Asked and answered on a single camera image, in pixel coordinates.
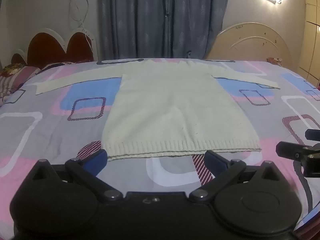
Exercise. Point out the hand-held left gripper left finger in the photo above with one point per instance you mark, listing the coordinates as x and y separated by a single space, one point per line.
96 159

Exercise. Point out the blue grey curtain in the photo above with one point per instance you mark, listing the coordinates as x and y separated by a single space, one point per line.
155 17

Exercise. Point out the cream knitted sweater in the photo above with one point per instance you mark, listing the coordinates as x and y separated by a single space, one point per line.
175 110

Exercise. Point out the cream wardrobe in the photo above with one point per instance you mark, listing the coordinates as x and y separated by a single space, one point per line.
312 35

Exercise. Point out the red heart-shaped headboard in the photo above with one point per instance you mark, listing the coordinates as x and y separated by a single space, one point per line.
47 48

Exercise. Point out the red floral pillow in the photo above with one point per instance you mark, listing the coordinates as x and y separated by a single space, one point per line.
274 61

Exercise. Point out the patterned grey pink bedspread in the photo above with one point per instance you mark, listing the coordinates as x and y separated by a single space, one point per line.
50 135

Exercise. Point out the pink striped pillow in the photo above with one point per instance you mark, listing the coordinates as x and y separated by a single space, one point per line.
17 80

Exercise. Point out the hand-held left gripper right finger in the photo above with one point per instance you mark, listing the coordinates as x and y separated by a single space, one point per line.
215 160

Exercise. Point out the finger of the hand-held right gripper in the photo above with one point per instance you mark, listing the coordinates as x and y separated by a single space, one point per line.
313 134
290 150

